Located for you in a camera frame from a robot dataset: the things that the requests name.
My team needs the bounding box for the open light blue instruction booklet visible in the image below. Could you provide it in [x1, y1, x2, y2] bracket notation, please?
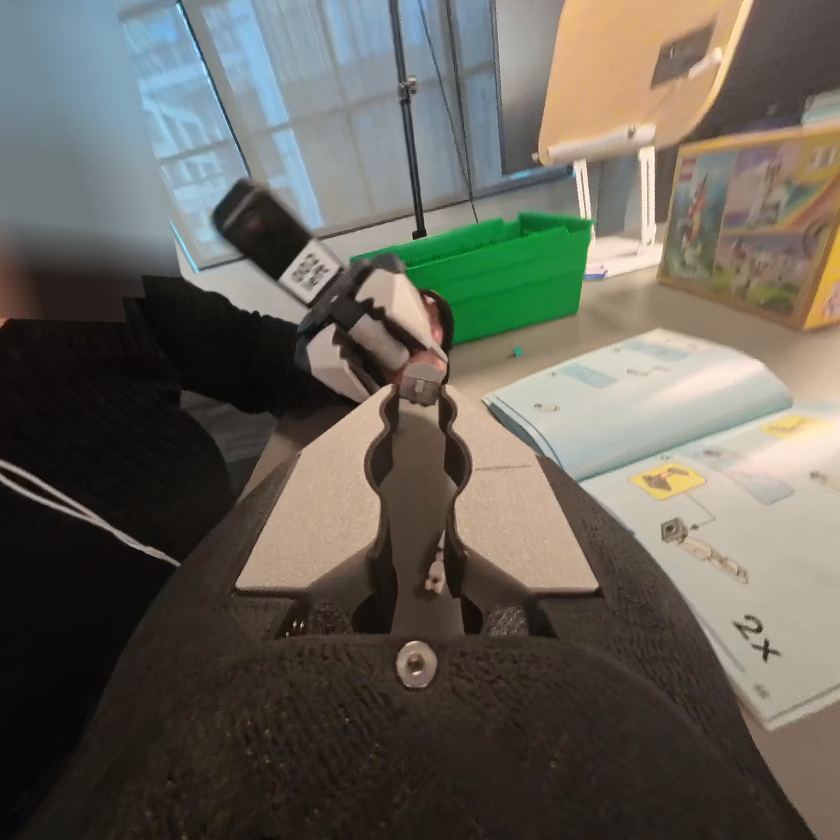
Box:
[482, 328, 840, 731]

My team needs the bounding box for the white drawstring cord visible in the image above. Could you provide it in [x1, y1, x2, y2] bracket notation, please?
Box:
[0, 458, 181, 567]

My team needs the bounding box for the colourful lego set box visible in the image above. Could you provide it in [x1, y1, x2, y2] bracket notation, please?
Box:
[656, 121, 840, 332]

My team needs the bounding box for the thin black cable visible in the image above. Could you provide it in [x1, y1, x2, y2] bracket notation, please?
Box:
[417, 0, 480, 224]

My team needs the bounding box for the tilted wooden top table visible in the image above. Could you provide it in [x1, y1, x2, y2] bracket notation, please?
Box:
[532, 0, 756, 277]

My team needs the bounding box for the black tripod stand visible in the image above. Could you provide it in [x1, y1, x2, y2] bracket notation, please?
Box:
[387, 0, 431, 240]

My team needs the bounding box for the person's left forearm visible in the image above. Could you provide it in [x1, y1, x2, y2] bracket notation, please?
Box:
[141, 276, 316, 417]

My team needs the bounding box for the large glass window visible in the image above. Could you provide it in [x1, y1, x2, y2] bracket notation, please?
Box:
[115, 0, 572, 273]

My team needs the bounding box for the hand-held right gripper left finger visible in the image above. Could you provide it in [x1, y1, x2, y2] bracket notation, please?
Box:
[234, 384, 403, 636]

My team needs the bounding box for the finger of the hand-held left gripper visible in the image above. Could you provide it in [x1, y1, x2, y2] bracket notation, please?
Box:
[302, 323, 382, 404]
[346, 269, 450, 370]

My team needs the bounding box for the small grey lego piece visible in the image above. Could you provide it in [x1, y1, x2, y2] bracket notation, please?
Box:
[400, 363, 448, 408]

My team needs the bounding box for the person's left hand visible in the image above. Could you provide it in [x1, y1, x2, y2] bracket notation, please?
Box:
[390, 295, 455, 388]

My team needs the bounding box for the person's black sweater torso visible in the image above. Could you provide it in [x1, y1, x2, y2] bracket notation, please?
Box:
[0, 276, 237, 821]

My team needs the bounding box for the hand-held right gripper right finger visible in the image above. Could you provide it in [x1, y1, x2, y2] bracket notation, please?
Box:
[441, 384, 601, 636]

